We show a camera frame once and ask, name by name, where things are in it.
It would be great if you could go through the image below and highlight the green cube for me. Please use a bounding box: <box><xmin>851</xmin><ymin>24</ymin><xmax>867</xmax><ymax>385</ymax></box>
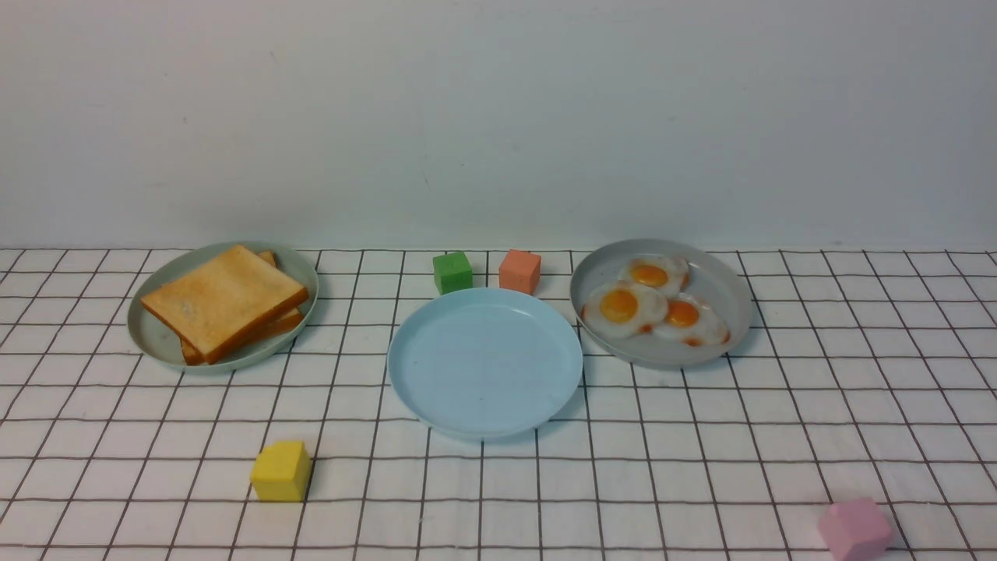
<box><xmin>433</xmin><ymin>252</ymin><xmax>474</xmax><ymax>295</ymax></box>

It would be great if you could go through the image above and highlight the salmon orange cube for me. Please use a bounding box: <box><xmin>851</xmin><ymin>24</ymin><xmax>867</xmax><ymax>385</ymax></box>
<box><xmin>498</xmin><ymin>249</ymin><xmax>542</xmax><ymax>295</ymax></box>

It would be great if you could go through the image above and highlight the toast slice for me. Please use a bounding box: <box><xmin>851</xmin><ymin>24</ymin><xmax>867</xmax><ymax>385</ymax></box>
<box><xmin>180</xmin><ymin>250</ymin><xmax>305</xmax><ymax>366</ymax></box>
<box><xmin>140</xmin><ymin>245</ymin><xmax>309</xmax><ymax>365</ymax></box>

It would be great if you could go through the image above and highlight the pink cube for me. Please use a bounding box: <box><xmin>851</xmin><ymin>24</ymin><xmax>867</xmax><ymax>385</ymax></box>
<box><xmin>818</xmin><ymin>497</ymin><xmax>893</xmax><ymax>560</ymax></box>

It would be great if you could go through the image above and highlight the fried egg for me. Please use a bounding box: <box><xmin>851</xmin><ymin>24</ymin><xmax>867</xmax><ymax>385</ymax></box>
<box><xmin>652</xmin><ymin>292</ymin><xmax>731</xmax><ymax>348</ymax></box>
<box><xmin>619</xmin><ymin>255</ymin><xmax>690</xmax><ymax>299</ymax></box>
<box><xmin>581</xmin><ymin>280</ymin><xmax>668</xmax><ymax>340</ymax></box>

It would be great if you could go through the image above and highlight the pale green plate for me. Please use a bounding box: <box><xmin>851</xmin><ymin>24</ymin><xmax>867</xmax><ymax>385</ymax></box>
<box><xmin>127</xmin><ymin>241</ymin><xmax>322</xmax><ymax>374</ymax></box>

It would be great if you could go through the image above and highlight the grey plate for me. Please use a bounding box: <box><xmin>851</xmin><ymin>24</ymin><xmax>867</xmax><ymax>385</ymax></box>
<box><xmin>570</xmin><ymin>239</ymin><xmax>754</xmax><ymax>370</ymax></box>

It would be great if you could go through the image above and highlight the light blue plate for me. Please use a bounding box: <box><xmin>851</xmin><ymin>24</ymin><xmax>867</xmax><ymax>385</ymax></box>
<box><xmin>386</xmin><ymin>288</ymin><xmax>583</xmax><ymax>440</ymax></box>

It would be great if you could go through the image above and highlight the yellow cube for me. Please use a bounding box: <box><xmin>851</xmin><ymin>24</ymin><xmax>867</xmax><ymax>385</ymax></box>
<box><xmin>250</xmin><ymin>440</ymin><xmax>313</xmax><ymax>502</ymax></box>

